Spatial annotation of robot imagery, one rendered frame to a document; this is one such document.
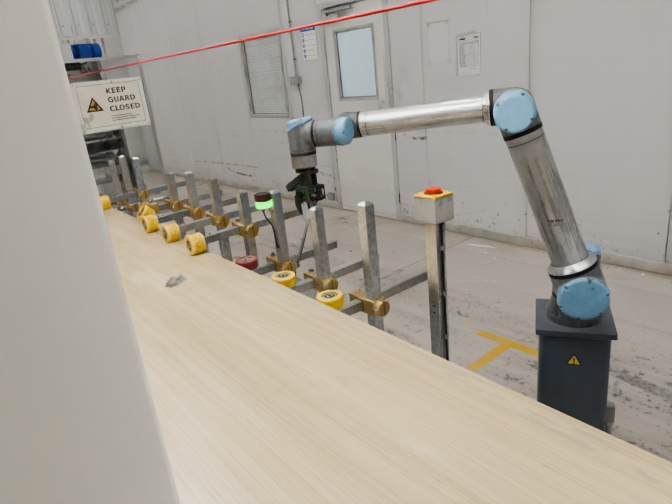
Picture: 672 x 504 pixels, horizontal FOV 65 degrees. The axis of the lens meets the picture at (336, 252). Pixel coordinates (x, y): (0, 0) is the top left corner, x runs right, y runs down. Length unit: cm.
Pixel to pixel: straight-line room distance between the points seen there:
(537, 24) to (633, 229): 156
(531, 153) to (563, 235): 27
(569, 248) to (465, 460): 94
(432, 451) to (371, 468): 11
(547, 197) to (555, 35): 255
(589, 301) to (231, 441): 116
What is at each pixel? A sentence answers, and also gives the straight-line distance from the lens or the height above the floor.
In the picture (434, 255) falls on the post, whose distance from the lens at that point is 134.
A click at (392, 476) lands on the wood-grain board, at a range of 94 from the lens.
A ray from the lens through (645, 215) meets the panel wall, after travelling 403.
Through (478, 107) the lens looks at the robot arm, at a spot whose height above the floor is 136.
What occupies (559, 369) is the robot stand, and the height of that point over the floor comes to 44.
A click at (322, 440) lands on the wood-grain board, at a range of 102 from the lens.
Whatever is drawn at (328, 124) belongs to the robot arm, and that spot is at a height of 136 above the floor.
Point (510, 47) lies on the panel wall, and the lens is 431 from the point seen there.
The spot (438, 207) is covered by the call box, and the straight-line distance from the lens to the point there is 128.
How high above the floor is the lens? 154
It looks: 20 degrees down
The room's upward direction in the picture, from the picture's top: 6 degrees counter-clockwise
